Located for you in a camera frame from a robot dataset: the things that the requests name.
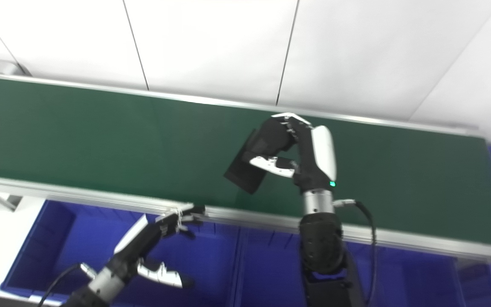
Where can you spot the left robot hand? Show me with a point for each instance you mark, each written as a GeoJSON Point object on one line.
{"type": "Point", "coordinates": [143, 243]}

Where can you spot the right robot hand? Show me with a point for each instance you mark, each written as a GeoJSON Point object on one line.
{"type": "Point", "coordinates": [320, 157]}

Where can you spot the black cylinder-on-block part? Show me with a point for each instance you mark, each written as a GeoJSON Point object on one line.
{"type": "Point", "coordinates": [247, 172]}

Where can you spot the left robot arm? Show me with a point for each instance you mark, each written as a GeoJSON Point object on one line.
{"type": "Point", "coordinates": [98, 288]}

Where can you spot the green conveyor belt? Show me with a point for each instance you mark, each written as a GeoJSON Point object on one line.
{"type": "Point", "coordinates": [100, 197]}
{"type": "Point", "coordinates": [100, 140]}

